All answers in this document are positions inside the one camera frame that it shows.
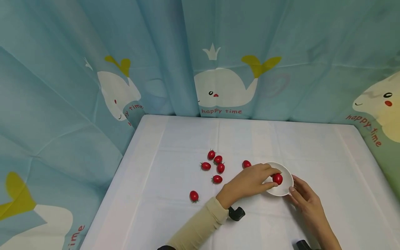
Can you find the person's right hand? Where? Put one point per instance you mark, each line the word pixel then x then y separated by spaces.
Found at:
pixel 307 203

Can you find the person's left hand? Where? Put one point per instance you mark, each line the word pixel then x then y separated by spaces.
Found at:
pixel 243 184

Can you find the person's right thumb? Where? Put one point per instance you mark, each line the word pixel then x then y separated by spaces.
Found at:
pixel 294 195

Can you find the person's left index finger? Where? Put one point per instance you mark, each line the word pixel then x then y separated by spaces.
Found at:
pixel 271 171

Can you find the person's right index finger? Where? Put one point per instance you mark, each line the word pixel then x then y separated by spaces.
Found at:
pixel 304 186

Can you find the person's left thumb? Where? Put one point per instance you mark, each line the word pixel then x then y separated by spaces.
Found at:
pixel 265 188

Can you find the red cherry tomato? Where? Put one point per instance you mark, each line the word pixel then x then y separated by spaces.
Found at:
pixel 220 168
pixel 217 159
pixel 246 164
pixel 205 166
pixel 217 179
pixel 277 179
pixel 211 154
pixel 194 196

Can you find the small white bowl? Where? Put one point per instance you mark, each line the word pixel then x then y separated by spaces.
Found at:
pixel 282 190

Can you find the person's right forearm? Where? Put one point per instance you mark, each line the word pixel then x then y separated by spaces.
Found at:
pixel 326 236

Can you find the black wrist band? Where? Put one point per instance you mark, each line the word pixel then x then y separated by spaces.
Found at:
pixel 236 213
pixel 303 245

